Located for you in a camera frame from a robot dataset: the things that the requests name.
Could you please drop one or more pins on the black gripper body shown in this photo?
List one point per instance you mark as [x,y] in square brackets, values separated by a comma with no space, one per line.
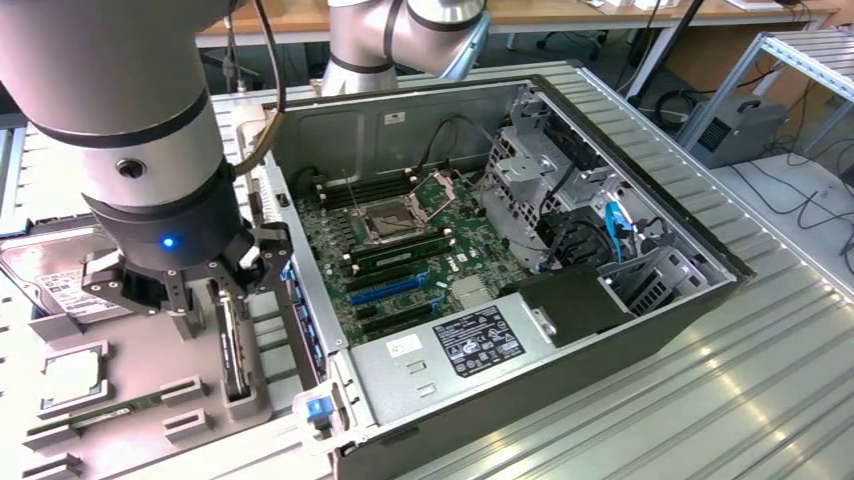
[173,235]

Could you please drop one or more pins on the graphics card with black shroud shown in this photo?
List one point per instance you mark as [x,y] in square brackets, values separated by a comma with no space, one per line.
[234,340]

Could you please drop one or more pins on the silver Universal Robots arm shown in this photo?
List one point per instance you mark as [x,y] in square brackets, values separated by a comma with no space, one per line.
[113,75]

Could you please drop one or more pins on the grey parts rack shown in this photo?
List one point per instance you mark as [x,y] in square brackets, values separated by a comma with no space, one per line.
[133,360]

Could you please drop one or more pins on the thin locking lever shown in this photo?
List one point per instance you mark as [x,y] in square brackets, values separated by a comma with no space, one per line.
[354,195]

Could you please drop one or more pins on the silver hard disk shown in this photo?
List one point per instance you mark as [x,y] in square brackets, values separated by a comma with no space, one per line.
[40,280]

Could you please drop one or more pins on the CPU socket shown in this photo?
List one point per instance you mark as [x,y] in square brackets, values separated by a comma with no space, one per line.
[390,222]

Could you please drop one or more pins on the silver CPU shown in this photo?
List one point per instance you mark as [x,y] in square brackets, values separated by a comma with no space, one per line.
[73,375]

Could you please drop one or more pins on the black expansion slot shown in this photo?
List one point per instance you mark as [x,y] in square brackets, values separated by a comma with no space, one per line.
[400,320]

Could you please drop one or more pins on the green RAM stick on rack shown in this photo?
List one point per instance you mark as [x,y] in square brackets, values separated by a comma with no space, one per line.
[100,415]

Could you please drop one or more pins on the metal socket cover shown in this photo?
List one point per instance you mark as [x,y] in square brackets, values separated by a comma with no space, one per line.
[434,192]

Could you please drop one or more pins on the green motherboard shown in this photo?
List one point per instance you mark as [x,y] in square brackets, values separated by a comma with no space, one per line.
[460,240]

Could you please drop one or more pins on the silver chipset heatsink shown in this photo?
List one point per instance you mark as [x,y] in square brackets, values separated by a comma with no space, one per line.
[474,291]

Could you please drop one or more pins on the blue case latch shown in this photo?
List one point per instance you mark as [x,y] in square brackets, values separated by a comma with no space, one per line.
[316,410]

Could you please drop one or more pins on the silver power supply with label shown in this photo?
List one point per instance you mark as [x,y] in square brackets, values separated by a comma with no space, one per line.
[414,370]

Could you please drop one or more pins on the metal disk bay cage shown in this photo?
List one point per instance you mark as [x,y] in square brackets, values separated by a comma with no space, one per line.
[527,185]

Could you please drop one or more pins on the black plastic cover block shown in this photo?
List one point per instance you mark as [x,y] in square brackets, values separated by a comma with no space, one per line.
[574,305]

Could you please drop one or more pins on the open black PC case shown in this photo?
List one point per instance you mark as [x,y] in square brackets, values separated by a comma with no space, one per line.
[534,400]

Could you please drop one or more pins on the perforated metal disk bay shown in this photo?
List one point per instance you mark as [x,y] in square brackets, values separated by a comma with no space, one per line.
[661,285]

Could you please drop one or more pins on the black office chair base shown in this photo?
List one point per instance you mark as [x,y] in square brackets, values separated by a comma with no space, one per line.
[567,40]

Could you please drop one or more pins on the wooden desk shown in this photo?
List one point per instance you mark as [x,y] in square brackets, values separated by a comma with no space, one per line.
[600,17]

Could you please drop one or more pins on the black pole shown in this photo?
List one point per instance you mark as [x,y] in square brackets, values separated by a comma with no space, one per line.
[667,45]

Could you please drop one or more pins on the aluminium frame rack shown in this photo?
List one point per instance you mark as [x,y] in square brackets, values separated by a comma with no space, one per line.
[801,50]

